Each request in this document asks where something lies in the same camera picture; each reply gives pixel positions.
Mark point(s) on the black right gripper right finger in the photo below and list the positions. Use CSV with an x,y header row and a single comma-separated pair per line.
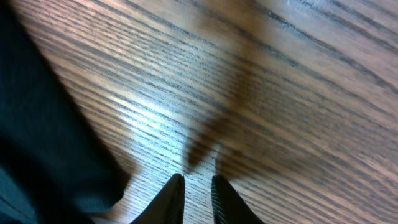
x,y
228,207

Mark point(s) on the black t-shirt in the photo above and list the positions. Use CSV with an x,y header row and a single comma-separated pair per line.
x,y
54,169

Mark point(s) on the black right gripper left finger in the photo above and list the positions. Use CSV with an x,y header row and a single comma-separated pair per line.
x,y
167,207

